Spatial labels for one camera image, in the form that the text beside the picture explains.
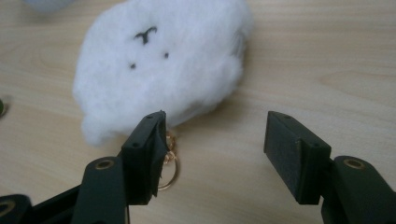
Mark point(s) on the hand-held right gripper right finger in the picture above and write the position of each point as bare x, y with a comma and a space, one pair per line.
295, 158

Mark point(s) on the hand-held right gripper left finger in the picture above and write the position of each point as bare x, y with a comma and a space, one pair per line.
141, 168

